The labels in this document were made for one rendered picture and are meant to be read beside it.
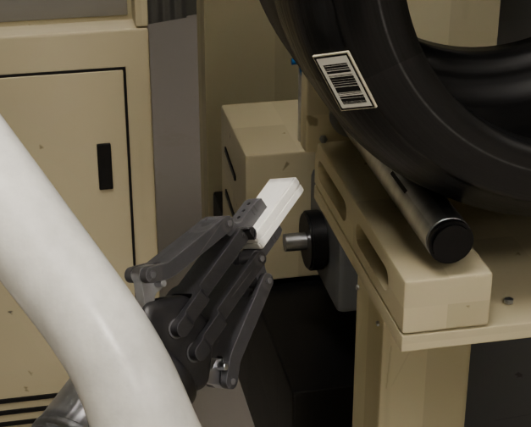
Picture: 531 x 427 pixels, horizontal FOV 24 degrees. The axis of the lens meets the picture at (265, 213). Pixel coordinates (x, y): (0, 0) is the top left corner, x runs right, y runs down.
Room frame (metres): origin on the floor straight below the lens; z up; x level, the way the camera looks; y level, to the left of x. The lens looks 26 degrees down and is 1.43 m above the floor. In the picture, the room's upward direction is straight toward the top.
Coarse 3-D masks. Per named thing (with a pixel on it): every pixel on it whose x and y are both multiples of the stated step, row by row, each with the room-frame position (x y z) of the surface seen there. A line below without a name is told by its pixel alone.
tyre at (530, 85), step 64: (320, 0) 1.01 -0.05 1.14; (384, 0) 1.00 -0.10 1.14; (384, 64) 1.00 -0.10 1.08; (448, 64) 1.31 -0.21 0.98; (512, 64) 1.33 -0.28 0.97; (384, 128) 1.02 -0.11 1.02; (448, 128) 1.01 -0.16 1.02; (512, 128) 1.28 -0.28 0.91; (448, 192) 1.05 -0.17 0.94; (512, 192) 1.03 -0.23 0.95
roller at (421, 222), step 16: (368, 160) 1.22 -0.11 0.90; (384, 176) 1.16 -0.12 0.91; (400, 176) 1.14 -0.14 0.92; (400, 192) 1.12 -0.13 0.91; (416, 192) 1.10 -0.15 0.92; (432, 192) 1.09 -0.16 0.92; (400, 208) 1.11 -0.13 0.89; (416, 208) 1.07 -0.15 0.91; (432, 208) 1.06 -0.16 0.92; (448, 208) 1.05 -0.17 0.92; (416, 224) 1.06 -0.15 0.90; (432, 224) 1.03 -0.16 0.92; (448, 224) 1.02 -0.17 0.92; (464, 224) 1.03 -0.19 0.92; (432, 240) 1.02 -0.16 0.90; (448, 240) 1.02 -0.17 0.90; (464, 240) 1.03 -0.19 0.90; (432, 256) 1.02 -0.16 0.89; (448, 256) 1.02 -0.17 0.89; (464, 256) 1.03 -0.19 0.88
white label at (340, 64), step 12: (324, 60) 1.02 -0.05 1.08; (336, 60) 1.01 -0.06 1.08; (348, 60) 1.00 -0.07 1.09; (324, 72) 1.02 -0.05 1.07; (336, 72) 1.02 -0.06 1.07; (348, 72) 1.01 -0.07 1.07; (336, 84) 1.02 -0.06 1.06; (348, 84) 1.01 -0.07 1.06; (360, 84) 1.01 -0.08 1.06; (336, 96) 1.03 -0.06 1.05; (348, 96) 1.02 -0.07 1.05; (360, 96) 1.01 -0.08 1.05; (372, 96) 1.01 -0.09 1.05; (348, 108) 1.02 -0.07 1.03; (360, 108) 1.02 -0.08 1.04
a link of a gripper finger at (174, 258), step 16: (208, 224) 0.84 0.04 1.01; (224, 224) 0.84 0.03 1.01; (176, 240) 0.83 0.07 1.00; (192, 240) 0.82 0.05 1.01; (208, 240) 0.83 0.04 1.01; (160, 256) 0.81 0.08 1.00; (176, 256) 0.80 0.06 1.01; (192, 256) 0.81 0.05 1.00; (128, 272) 0.79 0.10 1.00; (144, 272) 0.78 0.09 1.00; (160, 272) 0.78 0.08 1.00; (176, 272) 0.79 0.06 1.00
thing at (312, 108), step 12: (312, 96) 1.35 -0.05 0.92; (312, 108) 1.35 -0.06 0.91; (324, 108) 1.35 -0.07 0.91; (312, 120) 1.35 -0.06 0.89; (324, 120) 1.35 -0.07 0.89; (336, 120) 1.35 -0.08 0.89; (312, 132) 1.35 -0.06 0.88; (324, 132) 1.35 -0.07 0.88; (336, 132) 1.36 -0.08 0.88; (312, 144) 1.35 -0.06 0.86
